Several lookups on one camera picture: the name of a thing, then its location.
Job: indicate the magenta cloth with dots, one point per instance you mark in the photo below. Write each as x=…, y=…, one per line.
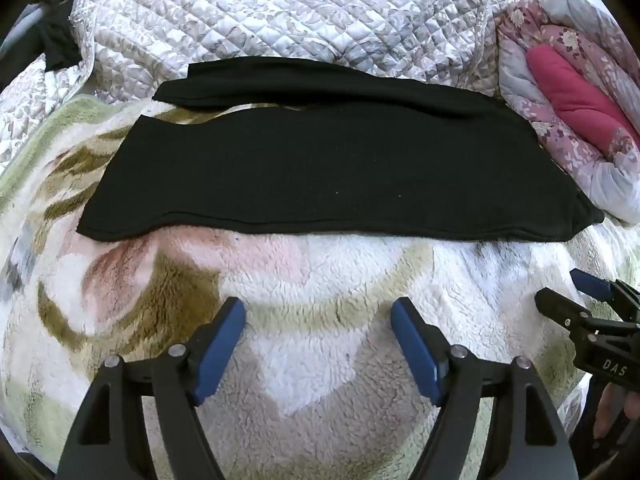
x=580, y=90

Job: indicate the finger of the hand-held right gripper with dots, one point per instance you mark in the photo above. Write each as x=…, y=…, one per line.
x=592, y=285
x=557, y=309

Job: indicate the pink floral comforter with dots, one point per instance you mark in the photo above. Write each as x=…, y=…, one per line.
x=560, y=110

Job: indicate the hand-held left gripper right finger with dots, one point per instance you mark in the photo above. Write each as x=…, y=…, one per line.
x=416, y=351

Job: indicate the quilted floral bedspread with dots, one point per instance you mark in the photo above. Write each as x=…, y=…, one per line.
x=280, y=10

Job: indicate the floral fleece blanket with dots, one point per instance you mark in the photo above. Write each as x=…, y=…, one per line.
x=310, y=285

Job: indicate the black pants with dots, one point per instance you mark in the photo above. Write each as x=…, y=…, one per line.
x=325, y=175

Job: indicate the person's right hand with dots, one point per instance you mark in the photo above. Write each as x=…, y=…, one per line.
x=612, y=407

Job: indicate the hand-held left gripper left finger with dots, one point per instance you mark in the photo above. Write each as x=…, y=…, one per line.
x=219, y=351

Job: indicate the black garment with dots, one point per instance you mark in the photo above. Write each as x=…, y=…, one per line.
x=57, y=42

